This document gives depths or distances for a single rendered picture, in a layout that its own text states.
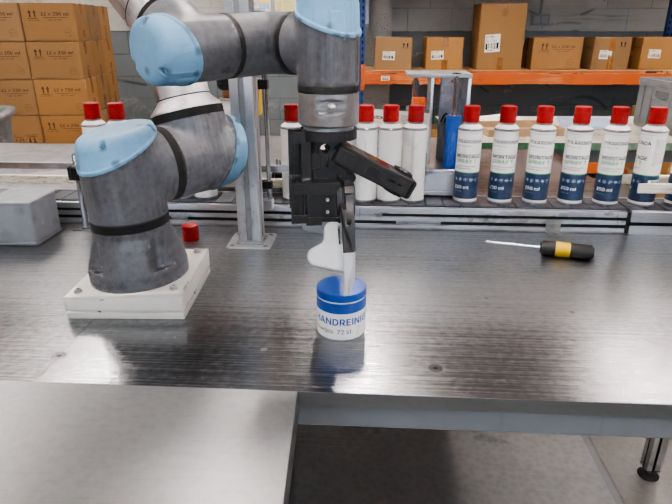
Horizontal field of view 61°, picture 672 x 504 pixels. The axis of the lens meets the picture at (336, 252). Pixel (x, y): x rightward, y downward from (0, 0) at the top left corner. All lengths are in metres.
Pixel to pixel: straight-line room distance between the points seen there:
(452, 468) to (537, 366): 0.78
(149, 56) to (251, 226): 0.55
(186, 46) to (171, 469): 0.44
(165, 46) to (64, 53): 3.95
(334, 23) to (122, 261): 0.45
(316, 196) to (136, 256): 0.30
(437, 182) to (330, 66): 0.66
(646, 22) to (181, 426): 5.92
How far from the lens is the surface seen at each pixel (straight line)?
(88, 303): 0.92
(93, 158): 0.86
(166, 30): 0.66
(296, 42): 0.70
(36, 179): 1.50
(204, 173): 0.92
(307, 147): 0.71
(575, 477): 1.59
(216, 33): 0.69
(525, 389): 0.74
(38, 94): 4.70
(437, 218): 1.23
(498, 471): 1.55
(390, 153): 1.21
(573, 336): 0.87
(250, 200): 1.12
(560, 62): 5.21
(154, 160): 0.87
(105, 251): 0.90
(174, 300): 0.87
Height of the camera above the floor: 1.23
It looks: 22 degrees down
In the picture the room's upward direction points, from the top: straight up
